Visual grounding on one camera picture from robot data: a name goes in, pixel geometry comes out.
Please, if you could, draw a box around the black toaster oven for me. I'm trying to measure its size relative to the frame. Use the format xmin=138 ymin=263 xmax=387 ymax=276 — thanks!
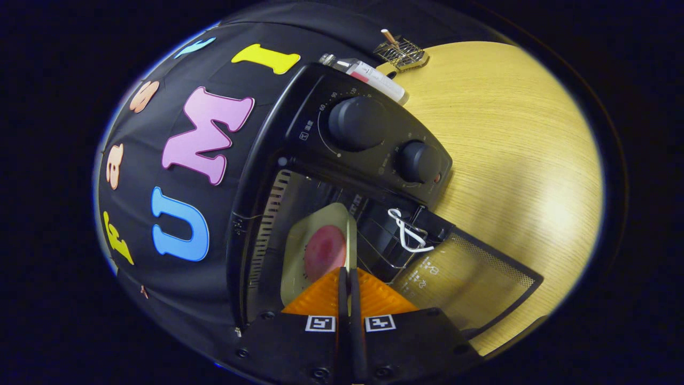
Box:
xmin=227 ymin=63 xmax=544 ymax=340

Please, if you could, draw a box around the wire mesh basket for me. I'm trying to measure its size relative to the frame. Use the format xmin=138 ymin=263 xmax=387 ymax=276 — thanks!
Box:
xmin=373 ymin=36 xmax=429 ymax=72

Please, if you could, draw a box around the clear bottle red label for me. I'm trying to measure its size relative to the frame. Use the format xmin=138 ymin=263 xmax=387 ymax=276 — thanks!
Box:
xmin=320 ymin=53 xmax=409 ymax=105

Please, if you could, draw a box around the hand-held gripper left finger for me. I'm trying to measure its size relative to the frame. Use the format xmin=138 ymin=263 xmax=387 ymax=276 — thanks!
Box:
xmin=235 ymin=267 xmax=351 ymax=385

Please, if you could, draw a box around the cream square plate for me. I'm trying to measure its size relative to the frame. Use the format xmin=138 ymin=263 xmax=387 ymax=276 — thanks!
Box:
xmin=281 ymin=202 xmax=357 ymax=305

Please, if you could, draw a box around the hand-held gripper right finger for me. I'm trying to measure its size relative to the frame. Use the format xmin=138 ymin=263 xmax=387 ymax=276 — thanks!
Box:
xmin=350 ymin=267 xmax=481 ymax=385

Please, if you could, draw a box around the white string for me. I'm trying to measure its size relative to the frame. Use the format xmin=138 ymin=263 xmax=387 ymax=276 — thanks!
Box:
xmin=388 ymin=209 xmax=434 ymax=253

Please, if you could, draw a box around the pink round food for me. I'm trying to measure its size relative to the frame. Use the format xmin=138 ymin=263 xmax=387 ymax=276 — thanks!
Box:
xmin=304 ymin=225 xmax=347 ymax=281

